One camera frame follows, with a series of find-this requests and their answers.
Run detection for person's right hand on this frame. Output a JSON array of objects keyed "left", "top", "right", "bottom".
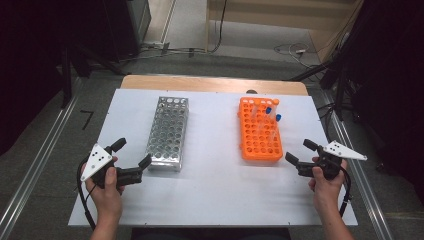
[{"left": 308, "top": 156, "right": 349, "bottom": 214}]

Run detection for clear tube with blue cap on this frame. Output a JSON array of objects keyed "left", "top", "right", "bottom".
[
  {"left": 259, "top": 106, "right": 273, "bottom": 138},
  {"left": 269, "top": 113, "right": 283, "bottom": 148}
]

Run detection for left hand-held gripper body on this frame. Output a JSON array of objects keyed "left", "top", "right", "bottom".
[{"left": 80, "top": 143, "right": 144, "bottom": 189}]

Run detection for metal floor rail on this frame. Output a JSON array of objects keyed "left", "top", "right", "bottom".
[
  {"left": 321, "top": 89, "right": 395, "bottom": 240},
  {"left": 0, "top": 78, "right": 84, "bottom": 240}
]

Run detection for wooden table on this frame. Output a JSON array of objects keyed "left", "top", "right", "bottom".
[{"left": 119, "top": 74, "right": 310, "bottom": 97}]

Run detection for grey floor cables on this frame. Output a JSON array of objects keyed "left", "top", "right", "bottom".
[{"left": 126, "top": 46, "right": 208, "bottom": 63}]

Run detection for silver metal tube rack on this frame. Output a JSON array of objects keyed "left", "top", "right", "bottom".
[{"left": 144, "top": 95, "right": 190, "bottom": 173}]

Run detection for clear tube with orange cap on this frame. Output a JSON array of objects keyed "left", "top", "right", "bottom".
[
  {"left": 251, "top": 98, "right": 263, "bottom": 130},
  {"left": 268, "top": 98, "right": 281, "bottom": 133}
]

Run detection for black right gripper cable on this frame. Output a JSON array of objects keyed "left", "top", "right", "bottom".
[{"left": 337, "top": 165, "right": 353, "bottom": 218}]

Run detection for person's left hand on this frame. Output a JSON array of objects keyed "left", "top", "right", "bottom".
[{"left": 84, "top": 155, "right": 126, "bottom": 223}]

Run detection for person's dark clothing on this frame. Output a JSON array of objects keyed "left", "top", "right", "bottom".
[{"left": 131, "top": 227, "right": 292, "bottom": 240}]

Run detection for black stand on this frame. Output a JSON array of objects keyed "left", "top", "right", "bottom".
[
  {"left": 286, "top": 59, "right": 355, "bottom": 122},
  {"left": 59, "top": 43, "right": 128, "bottom": 110}
]

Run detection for white floor cable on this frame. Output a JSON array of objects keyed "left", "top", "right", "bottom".
[{"left": 273, "top": 42, "right": 322, "bottom": 70}]

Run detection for white board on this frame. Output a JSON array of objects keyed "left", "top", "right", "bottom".
[{"left": 68, "top": 88, "right": 359, "bottom": 228}]

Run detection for orange plastic tube rack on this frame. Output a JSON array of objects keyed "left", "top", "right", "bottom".
[{"left": 237, "top": 96, "right": 284, "bottom": 164}]

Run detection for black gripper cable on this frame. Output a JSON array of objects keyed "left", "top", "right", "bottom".
[
  {"left": 337, "top": 165, "right": 353, "bottom": 218},
  {"left": 76, "top": 158, "right": 98, "bottom": 232}
]

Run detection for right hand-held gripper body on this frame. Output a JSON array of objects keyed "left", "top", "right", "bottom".
[{"left": 295, "top": 140, "right": 368, "bottom": 182}]

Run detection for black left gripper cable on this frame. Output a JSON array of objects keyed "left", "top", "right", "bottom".
[{"left": 76, "top": 158, "right": 98, "bottom": 232}]

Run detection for black curtain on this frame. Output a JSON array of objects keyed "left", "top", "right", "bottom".
[
  {"left": 0, "top": 0, "right": 69, "bottom": 156},
  {"left": 346, "top": 0, "right": 424, "bottom": 201}
]

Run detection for black floor cable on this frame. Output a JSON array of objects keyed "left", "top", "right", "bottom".
[{"left": 208, "top": 0, "right": 230, "bottom": 55}]

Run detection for beige wooden platform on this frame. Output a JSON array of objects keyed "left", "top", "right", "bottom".
[{"left": 204, "top": 0, "right": 365, "bottom": 63}]

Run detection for dark cabinet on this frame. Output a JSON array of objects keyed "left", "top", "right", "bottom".
[{"left": 99, "top": 0, "right": 152, "bottom": 63}]

